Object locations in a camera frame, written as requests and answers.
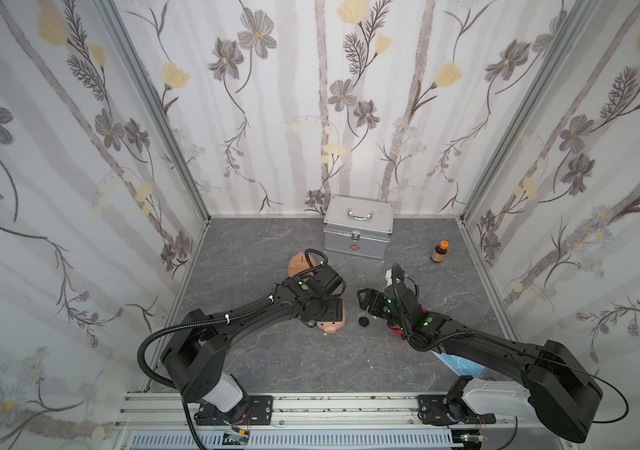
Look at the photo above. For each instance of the silver aluminium first aid case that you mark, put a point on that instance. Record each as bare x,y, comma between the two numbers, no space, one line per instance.
358,227

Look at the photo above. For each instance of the blue face mask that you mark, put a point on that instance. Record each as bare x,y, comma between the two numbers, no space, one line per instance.
461,366

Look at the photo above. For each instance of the pink piggy bank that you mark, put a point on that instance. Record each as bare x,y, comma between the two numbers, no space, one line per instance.
331,327
297,264

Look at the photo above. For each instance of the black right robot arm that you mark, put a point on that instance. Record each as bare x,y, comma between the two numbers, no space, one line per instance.
564,396

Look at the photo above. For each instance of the small brown orange-capped bottle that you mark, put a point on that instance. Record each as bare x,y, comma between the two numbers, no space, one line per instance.
440,251

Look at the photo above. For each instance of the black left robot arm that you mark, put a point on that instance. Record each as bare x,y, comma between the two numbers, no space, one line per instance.
190,356

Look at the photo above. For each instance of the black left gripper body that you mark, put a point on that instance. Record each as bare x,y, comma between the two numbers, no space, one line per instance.
325,307

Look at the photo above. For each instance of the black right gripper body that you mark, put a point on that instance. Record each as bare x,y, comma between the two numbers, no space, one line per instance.
374,301

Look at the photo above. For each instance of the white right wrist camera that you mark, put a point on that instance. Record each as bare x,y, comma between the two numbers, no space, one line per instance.
393,278

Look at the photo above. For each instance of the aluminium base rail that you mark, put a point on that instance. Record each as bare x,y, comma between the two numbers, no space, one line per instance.
320,421

